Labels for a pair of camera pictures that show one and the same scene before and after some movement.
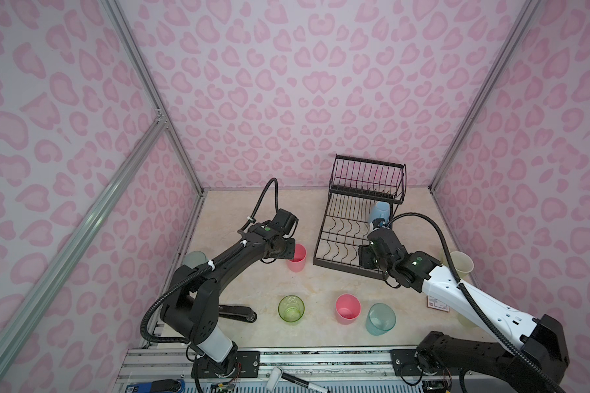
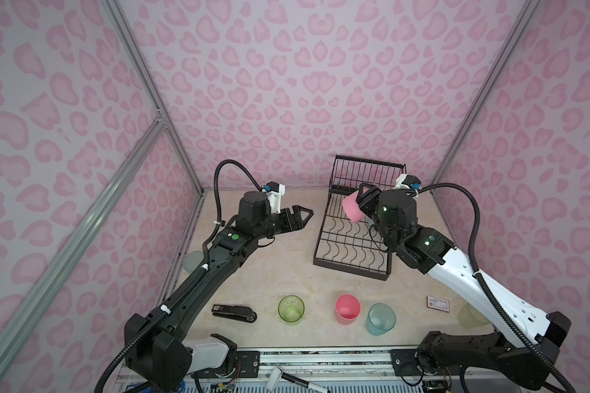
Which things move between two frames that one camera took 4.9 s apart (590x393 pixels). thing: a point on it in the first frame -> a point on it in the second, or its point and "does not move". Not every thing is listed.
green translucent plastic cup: (291, 308) does not move
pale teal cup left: (194, 258) does not move
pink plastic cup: (297, 263) -> (352, 208)
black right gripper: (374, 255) -> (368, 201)
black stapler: (242, 313) does not move
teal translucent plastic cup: (380, 319) does not move
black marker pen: (277, 374) does not move
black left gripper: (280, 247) -> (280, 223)
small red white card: (433, 303) does not move
